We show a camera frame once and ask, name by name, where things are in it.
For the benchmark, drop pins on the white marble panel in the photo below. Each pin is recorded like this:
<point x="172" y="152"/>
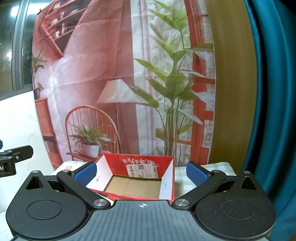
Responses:
<point x="20" y="120"/>

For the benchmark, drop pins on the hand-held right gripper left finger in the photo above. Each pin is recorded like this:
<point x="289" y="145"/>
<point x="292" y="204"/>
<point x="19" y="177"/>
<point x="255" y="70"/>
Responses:
<point x="85" y="173"/>

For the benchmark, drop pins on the teal curtain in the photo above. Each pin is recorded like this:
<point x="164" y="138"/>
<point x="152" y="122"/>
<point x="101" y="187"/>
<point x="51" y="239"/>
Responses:
<point x="272" y="92"/>

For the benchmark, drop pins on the printed room backdrop cloth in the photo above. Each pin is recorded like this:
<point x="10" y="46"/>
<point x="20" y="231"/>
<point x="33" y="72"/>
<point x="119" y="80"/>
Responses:
<point x="92" y="69"/>

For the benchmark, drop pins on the green checked bunny tablecloth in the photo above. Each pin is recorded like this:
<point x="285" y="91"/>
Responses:
<point x="222" y="166"/>

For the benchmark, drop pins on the red strawberry cardboard box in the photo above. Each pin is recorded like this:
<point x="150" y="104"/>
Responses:
<point x="143" y="162"/>

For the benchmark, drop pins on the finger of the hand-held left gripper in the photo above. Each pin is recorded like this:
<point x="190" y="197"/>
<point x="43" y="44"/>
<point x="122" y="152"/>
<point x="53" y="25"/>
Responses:
<point x="22" y="153"/>

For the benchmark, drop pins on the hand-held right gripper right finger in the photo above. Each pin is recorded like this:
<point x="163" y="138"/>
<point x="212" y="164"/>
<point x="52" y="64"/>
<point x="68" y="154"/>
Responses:
<point x="197" y="174"/>

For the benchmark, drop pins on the grey framed window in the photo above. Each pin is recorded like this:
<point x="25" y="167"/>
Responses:
<point x="9" y="46"/>

